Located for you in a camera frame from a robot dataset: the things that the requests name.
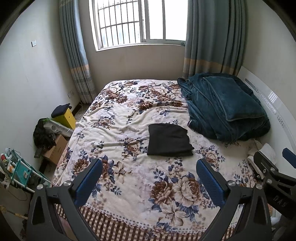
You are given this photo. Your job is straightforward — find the black striped sweater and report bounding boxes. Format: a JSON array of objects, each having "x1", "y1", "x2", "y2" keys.
[{"x1": 147, "y1": 123, "x2": 194, "y2": 157}]

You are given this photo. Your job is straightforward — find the folded white clothes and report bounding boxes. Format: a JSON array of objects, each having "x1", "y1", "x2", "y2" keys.
[{"x1": 247, "y1": 143, "x2": 277, "y2": 173}]

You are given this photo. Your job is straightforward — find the white headboard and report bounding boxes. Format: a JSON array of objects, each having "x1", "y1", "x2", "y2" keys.
[{"x1": 238, "y1": 67, "x2": 295, "y2": 177}]

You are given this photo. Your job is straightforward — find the teal storage rack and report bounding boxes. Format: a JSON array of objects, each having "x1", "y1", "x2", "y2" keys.
[{"x1": 1, "y1": 148, "x2": 51, "y2": 193}]

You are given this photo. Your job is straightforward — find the cardboard box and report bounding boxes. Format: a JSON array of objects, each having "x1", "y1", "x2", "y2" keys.
[{"x1": 42, "y1": 135, "x2": 68, "y2": 165}]

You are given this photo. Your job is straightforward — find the teal plush blanket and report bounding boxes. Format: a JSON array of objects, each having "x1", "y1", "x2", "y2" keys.
[{"x1": 177, "y1": 73, "x2": 270, "y2": 143}]

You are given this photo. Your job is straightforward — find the floral bed blanket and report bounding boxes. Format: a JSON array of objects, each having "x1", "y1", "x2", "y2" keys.
[{"x1": 52, "y1": 80, "x2": 256, "y2": 240}]

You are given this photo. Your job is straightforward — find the white appliance on floor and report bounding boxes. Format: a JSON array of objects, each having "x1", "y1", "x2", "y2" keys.
[{"x1": 43, "y1": 119, "x2": 73, "y2": 138}]

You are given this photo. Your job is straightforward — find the yellow box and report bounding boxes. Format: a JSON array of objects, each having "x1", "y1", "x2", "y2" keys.
[{"x1": 53, "y1": 108, "x2": 76, "y2": 130}]

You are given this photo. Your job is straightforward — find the right grey curtain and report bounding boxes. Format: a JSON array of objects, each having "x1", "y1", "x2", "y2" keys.
[{"x1": 183, "y1": 0, "x2": 246, "y2": 79}]

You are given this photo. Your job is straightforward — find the grey curtain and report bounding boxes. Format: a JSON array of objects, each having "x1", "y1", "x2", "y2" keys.
[
  {"x1": 59, "y1": 1, "x2": 97, "y2": 103},
  {"x1": 183, "y1": 0, "x2": 246, "y2": 79}
]

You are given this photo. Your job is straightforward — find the left grey curtain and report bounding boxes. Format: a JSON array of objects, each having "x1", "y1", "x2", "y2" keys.
[{"x1": 59, "y1": 1, "x2": 97, "y2": 103}]

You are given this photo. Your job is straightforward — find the barred window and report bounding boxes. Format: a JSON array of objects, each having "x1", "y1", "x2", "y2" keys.
[{"x1": 89, "y1": 0, "x2": 188, "y2": 51}]

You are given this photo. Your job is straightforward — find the wall switch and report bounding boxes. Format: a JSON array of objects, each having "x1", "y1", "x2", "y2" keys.
[{"x1": 31, "y1": 40, "x2": 37, "y2": 47}]

